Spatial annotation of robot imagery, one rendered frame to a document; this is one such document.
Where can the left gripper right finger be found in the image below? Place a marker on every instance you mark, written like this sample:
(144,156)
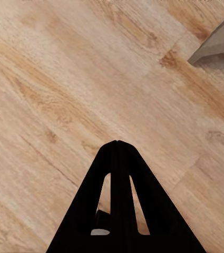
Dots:
(169,233)

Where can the coffee table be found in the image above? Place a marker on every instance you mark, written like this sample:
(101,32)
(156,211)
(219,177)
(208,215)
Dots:
(213,45)

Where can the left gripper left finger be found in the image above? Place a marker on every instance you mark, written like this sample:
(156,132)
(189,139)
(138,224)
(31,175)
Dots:
(74,233)

